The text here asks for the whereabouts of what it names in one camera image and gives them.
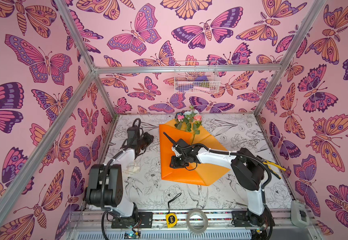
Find white ribbon string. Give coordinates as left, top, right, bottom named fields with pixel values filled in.
left=122, top=155, right=141, bottom=175

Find green circuit board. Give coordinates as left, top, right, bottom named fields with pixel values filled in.
left=124, top=231, right=140, bottom=240

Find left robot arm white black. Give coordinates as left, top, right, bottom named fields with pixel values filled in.
left=84, top=118, right=154, bottom=228

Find yellow handled pliers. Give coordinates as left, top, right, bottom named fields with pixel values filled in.
left=256, top=157, right=287, bottom=180

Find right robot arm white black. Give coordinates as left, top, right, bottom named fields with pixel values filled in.
left=163, top=133, right=275, bottom=228

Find grey plastic clamp device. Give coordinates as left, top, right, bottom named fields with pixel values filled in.
left=291, top=200, right=310, bottom=229

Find clear tape roll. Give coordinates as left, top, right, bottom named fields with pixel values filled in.
left=186, top=209, right=209, bottom=236

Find small pink fake rose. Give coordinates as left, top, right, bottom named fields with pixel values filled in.
left=175, top=112, right=186, bottom=130

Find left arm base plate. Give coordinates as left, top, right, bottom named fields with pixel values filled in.
left=111, top=212, right=153, bottom=229

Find white wire basket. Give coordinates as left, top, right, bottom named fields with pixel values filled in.
left=172, top=64, right=221, bottom=95

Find orange wrapping paper sheet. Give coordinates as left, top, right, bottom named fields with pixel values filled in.
left=159, top=120, right=230, bottom=186

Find yellow tape measure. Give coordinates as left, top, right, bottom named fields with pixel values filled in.
left=165, top=193, right=182, bottom=228

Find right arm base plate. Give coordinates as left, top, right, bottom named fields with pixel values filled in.
left=232, top=209, right=275, bottom=230

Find white fake rose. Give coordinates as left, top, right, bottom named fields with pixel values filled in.
left=183, top=106, right=199, bottom=132

